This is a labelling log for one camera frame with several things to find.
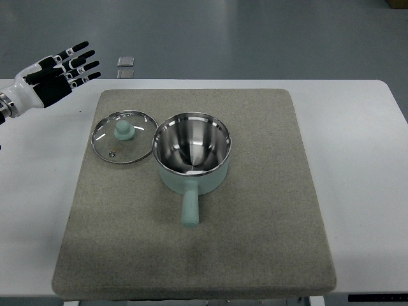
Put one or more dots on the metal floor plate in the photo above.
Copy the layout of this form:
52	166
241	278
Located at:
126	61
125	74

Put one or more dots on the upper metal floor plate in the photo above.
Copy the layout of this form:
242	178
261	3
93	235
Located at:
126	61

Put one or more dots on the lower metal floor plate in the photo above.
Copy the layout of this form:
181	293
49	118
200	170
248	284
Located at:
125	74

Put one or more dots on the black table control panel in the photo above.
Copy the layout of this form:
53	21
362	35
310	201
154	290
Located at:
401	297

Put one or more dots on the cardboard box corner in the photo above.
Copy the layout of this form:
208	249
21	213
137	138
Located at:
398	4

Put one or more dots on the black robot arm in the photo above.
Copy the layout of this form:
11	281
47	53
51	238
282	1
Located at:
3	114

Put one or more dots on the glass lid with green knob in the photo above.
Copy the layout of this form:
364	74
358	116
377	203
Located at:
124	137

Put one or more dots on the mint green saucepan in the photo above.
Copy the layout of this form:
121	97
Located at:
192	151

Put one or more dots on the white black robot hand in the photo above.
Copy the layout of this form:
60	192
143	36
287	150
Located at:
49	80

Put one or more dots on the beige fabric mat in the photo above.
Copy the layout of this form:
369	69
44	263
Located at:
261	233

